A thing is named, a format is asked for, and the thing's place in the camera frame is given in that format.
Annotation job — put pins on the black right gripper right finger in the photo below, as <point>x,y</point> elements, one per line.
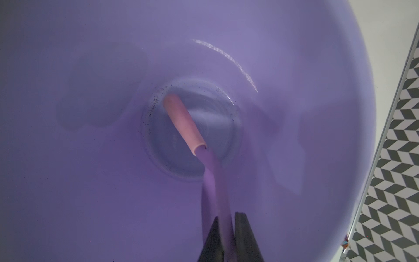
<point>246,246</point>

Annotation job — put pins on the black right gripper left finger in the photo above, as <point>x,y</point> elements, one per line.
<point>213,249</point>

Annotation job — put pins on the purple trowel pink handle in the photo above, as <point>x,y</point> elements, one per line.
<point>215,207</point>

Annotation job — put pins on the purple plastic bucket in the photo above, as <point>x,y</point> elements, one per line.
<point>93,170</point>

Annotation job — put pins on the right aluminium corner post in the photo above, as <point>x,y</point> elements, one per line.
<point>386,223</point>

